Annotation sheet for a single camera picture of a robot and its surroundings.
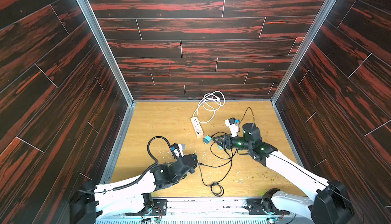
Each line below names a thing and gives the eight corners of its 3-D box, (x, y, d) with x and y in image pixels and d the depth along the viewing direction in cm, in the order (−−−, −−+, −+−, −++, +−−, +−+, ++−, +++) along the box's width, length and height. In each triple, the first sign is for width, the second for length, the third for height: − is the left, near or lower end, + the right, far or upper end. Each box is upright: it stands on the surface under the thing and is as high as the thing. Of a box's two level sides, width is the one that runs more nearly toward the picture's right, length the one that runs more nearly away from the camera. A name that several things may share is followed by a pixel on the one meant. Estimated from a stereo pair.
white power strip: (197, 138, 100) (197, 136, 98) (190, 120, 110) (190, 118, 108) (204, 136, 101) (204, 134, 99) (196, 118, 111) (196, 116, 109)
